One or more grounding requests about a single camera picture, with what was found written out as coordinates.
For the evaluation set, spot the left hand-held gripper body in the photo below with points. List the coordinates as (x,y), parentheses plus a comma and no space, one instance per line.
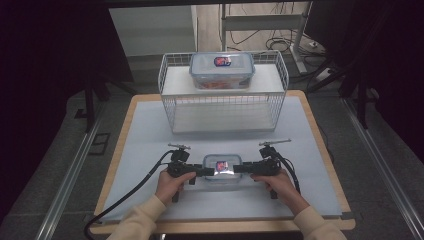
(178,166)

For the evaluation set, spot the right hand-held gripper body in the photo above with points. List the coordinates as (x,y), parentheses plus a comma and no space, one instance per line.
(269,165)

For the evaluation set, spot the small clear blue-rimmed food container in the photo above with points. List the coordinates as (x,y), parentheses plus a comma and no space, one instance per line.
(222,166)

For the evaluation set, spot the large clear blue-rimmed food container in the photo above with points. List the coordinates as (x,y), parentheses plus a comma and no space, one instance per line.
(221,71)

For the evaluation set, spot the person's left hand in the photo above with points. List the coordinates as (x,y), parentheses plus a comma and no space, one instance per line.
(168,188)

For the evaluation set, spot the person's right hand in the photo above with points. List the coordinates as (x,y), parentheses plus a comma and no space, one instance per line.
(283,190)

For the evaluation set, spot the white table mat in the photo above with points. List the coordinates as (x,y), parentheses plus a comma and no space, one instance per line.
(143,140)

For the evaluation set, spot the wooden table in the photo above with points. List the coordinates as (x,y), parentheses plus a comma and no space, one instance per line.
(216,227)

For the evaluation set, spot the white power strip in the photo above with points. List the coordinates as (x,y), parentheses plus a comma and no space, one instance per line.
(322,75)

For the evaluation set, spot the black tripod stand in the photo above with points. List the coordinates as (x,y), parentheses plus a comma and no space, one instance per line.
(90,100)

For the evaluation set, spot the white board panel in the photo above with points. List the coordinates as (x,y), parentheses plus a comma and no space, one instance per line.
(153,30)

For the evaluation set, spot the black floor frame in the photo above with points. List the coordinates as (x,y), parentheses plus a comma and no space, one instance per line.
(99,144)

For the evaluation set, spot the aluminium floor rail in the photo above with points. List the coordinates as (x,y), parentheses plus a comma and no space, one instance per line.
(386,170)
(66,186)

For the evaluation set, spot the grey metal desk frame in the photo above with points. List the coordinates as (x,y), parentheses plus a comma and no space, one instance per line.
(263,23)

